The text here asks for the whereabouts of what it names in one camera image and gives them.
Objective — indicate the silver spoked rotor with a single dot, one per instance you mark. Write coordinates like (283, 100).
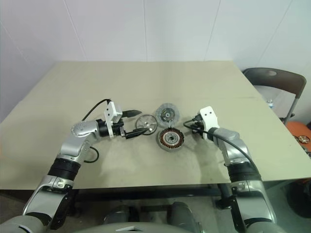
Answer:
(146, 124)

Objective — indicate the small round metal disc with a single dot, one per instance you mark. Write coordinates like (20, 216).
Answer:
(303, 139)

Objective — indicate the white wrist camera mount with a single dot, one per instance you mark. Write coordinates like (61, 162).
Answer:
(209, 116)
(112, 111)

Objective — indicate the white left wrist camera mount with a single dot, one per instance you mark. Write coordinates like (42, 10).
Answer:
(112, 111)

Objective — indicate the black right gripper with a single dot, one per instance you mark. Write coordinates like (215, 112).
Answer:
(200, 126)

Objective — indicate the grey robot torso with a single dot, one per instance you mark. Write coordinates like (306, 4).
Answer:
(109, 229)

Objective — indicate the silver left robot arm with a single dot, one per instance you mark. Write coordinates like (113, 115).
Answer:
(73, 145)

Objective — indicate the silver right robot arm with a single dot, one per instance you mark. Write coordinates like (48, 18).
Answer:
(233, 139)

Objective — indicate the dark grey rounded shape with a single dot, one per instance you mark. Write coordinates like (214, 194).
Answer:
(117, 216)
(184, 216)

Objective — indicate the black table frame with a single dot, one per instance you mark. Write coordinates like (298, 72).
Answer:
(145, 191)

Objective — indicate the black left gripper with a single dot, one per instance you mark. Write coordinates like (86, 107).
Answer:
(119, 127)

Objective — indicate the grey round motor lid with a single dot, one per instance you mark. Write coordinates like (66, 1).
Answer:
(167, 114)

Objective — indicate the dark grey folding chair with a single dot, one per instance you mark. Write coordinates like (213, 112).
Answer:
(286, 82)

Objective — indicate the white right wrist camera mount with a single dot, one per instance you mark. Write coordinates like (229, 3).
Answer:
(209, 116)

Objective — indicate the orange object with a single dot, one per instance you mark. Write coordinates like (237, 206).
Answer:
(297, 129)

